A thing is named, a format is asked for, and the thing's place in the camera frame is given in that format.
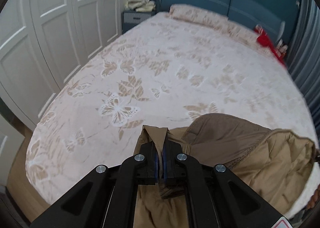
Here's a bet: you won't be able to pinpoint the left butterfly pattern pillow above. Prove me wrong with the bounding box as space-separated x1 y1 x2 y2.
168 4 228 27

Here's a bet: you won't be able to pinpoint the dark blue nightstand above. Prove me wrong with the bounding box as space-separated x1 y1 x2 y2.
121 10 156 34

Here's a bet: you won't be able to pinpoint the small figurines on nightstand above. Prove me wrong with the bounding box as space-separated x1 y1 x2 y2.
276 39 288 57

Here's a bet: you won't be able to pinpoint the butterfly pattern pillow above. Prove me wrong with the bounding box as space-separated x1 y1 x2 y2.
220 21 271 55
168 4 228 27

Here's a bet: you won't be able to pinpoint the red garment on bed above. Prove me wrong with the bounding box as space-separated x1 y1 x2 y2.
254 24 286 68

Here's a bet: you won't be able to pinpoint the folded cream clothes pile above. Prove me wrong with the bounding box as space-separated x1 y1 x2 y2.
125 0 156 12

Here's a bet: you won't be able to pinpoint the tan quilted down coat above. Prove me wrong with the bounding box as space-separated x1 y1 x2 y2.
135 113 319 215

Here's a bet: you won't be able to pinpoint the white panelled wardrobe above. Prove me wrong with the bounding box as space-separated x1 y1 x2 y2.
1 0 127 129

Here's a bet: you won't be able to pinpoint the person's right hand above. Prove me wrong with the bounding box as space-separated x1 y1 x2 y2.
306 187 320 210

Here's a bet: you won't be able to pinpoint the right butterfly pattern pillow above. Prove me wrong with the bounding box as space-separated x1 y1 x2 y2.
220 21 271 55

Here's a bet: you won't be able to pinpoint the grey blue curtain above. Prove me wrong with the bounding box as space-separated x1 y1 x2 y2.
285 0 320 116

